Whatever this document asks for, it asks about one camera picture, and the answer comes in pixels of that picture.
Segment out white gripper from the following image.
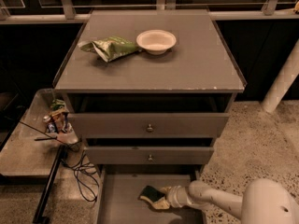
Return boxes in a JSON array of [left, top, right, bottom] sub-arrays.
[[152, 186, 190, 210]]

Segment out green and yellow sponge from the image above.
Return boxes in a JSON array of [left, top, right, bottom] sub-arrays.
[[139, 186, 165, 204]]

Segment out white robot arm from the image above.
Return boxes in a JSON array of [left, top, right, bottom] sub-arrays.
[[152, 178, 299, 224]]

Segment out grey bottom drawer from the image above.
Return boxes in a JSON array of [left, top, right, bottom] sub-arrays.
[[94, 164, 206, 224]]

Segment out grey drawer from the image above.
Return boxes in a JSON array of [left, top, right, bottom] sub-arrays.
[[67, 93, 233, 138], [94, 164, 206, 224], [85, 138, 214, 165]]

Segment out grey middle drawer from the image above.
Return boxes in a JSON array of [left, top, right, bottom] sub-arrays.
[[85, 138, 214, 165]]

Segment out grey drawer cabinet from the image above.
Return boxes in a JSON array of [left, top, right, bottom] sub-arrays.
[[51, 9, 247, 173]]

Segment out grey top drawer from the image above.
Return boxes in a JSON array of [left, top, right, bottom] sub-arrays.
[[67, 93, 233, 138]]

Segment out black pole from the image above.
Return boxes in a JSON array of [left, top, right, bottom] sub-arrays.
[[32, 146, 65, 224]]

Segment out snack packets in bin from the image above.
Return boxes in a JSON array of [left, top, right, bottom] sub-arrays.
[[43, 99, 72, 133]]

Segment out white paper bowl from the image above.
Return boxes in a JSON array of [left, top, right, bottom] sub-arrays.
[[136, 30, 177, 55]]

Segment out green chip bag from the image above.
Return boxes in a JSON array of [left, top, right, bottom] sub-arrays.
[[78, 36, 139, 63]]

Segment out metal railing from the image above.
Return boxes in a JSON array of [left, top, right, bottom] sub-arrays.
[[0, 0, 299, 24]]

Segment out black cable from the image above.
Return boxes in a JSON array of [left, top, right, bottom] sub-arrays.
[[18, 120, 100, 203]]

